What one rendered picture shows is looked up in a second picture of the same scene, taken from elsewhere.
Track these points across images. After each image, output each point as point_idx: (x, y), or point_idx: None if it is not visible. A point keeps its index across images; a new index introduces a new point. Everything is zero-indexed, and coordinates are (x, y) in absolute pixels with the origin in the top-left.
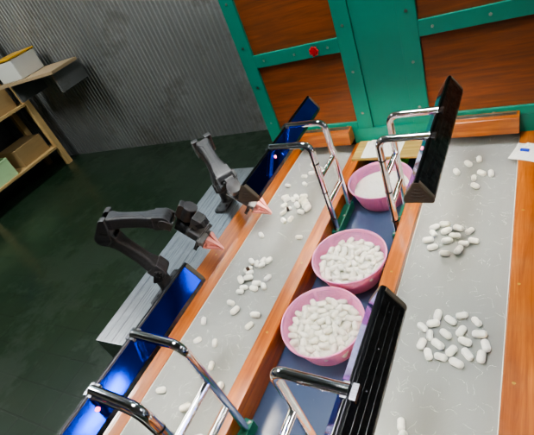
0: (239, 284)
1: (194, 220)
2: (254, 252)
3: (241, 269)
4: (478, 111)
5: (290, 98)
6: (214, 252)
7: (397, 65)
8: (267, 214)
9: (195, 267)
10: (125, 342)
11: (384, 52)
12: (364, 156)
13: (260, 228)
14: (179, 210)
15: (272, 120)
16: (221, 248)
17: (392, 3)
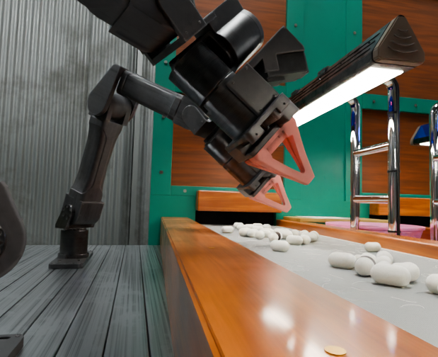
0: (397, 289)
1: (289, 35)
2: (309, 260)
3: (335, 274)
4: (404, 195)
5: (203, 144)
6: (197, 246)
7: (337, 131)
8: (235, 241)
9: (64, 331)
10: None
11: (327, 115)
12: (315, 217)
13: (252, 247)
14: (228, 8)
15: (164, 168)
16: (310, 170)
17: None
